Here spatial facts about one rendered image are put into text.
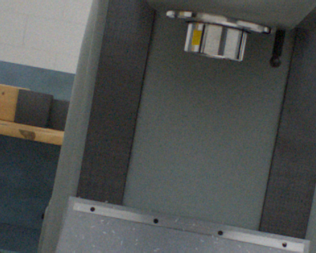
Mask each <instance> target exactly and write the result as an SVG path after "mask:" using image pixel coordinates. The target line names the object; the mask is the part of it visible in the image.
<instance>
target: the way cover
mask: <svg viewBox="0 0 316 253"><path fill-rule="evenodd" d="M78 207H80V208H79V210H78ZM114 208H115V209H114ZM102 212H103V213H102ZM80 214H81V216H79V215H80ZM176 219H179V220H177V221H175V220H176ZM101 220H104V221H101ZM101 222H102V223H101ZM107 223H108V224H107ZM106 224H107V225H106ZM193 224H195V225H193ZM93 225H94V226H95V227H91V226H93ZM191 226H192V227H191ZM134 228H135V230H133V229H134ZM183 229H184V230H183ZM112 231H114V232H115V233H113V232H112ZM103 232H105V233H106V234H105V233H103ZM76 235H77V237H76ZM213 235H214V237H212V236H213ZM219 235H221V237H219ZM271 235H272V236H271ZM82 236H84V239H82ZM265 236H266V237H265ZM118 237H119V238H118ZM216 237H217V239H218V240H216ZM136 239H137V241H136ZM277 239H280V241H277ZM201 240H203V241H204V242H201ZM285 240H286V242H284V241H285ZM122 241H123V243H122V244H121V242H122ZM214 242H217V243H218V244H215V243H214ZM303 242H305V243H303ZM284 243H285V244H284ZM302 243H303V244H302ZM136 244H137V245H136ZM93 245H94V246H95V247H93ZM238 245H240V246H241V247H239V246H238ZM311 245H312V240H305V239H298V238H294V237H286V236H282V235H275V234H271V233H264V232H260V231H252V230H249V229H244V228H241V227H233V226H229V225H223V224H218V223H211V222H207V221H200V220H195V219H189V218H184V217H181V216H177V215H170V214H164V213H158V212H153V211H147V210H140V209H135V208H128V207H124V206H117V205H116V204H109V203H105V202H99V201H93V200H86V199H82V198H75V197H71V196H69V197H68V200H67V206H66V210H65V215H64V218H63V221H62V224H61V228H60V232H59V237H58V240H57V246H56V249H55V253H73V251H75V252H76V253H99V251H100V253H248V251H249V253H311ZM157 248H159V250H157ZM196 248H197V249H196ZM220 248H223V249H220ZM270 248H271V250H270ZM154 250H157V251H154ZM247 250H248V251H247ZM278 250H280V251H278Z"/></svg>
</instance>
